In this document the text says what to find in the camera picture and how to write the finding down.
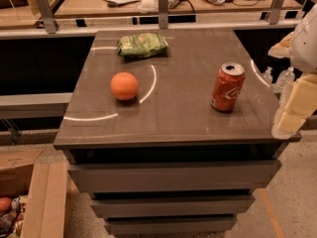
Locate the cardboard box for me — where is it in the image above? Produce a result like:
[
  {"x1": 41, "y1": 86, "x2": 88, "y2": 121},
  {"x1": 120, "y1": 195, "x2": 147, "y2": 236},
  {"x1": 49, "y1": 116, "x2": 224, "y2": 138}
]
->
[{"x1": 0, "y1": 151, "x2": 67, "y2": 238}]

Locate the red item in box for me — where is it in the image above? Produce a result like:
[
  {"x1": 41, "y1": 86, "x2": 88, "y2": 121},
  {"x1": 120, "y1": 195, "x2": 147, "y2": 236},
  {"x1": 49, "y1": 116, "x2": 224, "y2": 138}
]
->
[{"x1": 0, "y1": 197, "x2": 12, "y2": 213}]

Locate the orange fruit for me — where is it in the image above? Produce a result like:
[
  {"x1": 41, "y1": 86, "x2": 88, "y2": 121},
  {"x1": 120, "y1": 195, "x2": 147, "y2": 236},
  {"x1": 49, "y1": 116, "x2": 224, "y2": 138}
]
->
[{"x1": 110, "y1": 72, "x2": 139, "y2": 101}]

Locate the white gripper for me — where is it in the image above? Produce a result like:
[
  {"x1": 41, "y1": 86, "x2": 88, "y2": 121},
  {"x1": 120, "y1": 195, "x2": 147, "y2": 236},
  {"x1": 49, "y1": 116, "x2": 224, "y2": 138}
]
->
[{"x1": 268, "y1": 4, "x2": 317, "y2": 140}]

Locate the red soda can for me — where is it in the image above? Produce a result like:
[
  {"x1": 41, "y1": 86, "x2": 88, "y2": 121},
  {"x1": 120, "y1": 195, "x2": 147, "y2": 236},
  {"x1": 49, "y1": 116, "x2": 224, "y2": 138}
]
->
[{"x1": 211, "y1": 62, "x2": 246, "y2": 112}]

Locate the right metal bracket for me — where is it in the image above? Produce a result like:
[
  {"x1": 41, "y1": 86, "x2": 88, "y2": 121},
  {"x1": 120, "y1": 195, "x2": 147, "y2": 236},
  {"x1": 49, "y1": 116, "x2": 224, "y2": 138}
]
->
[{"x1": 266, "y1": 0, "x2": 284, "y2": 25}]

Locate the green chip bag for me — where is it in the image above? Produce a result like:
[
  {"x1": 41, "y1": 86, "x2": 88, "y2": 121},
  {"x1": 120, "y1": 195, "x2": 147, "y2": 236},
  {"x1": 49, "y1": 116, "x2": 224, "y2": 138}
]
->
[{"x1": 118, "y1": 33, "x2": 168, "y2": 59}]

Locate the clear plastic bottle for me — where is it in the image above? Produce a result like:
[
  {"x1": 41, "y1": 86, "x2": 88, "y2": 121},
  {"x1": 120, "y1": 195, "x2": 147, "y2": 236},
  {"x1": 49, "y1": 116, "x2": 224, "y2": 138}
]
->
[
  {"x1": 262, "y1": 66, "x2": 272, "y2": 85},
  {"x1": 275, "y1": 66, "x2": 295, "y2": 91}
]

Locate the middle metal bracket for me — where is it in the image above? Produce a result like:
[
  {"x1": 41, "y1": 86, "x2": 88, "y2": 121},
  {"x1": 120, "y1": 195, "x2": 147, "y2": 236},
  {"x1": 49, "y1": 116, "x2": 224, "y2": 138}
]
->
[{"x1": 158, "y1": 0, "x2": 168, "y2": 29}]

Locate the metal bracket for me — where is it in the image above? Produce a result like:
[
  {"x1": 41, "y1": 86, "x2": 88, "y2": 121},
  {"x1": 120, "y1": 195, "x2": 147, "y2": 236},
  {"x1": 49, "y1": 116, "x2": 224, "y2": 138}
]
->
[
  {"x1": 266, "y1": 0, "x2": 284, "y2": 25},
  {"x1": 158, "y1": 0, "x2": 168, "y2": 29},
  {"x1": 35, "y1": 0, "x2": 57, "y2": 34}
]

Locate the grey drawer cabinet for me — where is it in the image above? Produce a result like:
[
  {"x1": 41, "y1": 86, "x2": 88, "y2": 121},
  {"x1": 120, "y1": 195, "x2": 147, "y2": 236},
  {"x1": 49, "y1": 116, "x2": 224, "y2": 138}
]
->
[{"x1": 54, "y1": 29, "x2": 286, "y2": 235}]

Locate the left metal bracket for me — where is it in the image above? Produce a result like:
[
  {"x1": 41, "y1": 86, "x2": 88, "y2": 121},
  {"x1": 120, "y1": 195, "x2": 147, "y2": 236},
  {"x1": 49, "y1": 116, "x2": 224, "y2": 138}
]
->
[{"x1": 35, "y1": 0, "x2": 57, "y2": 34}]

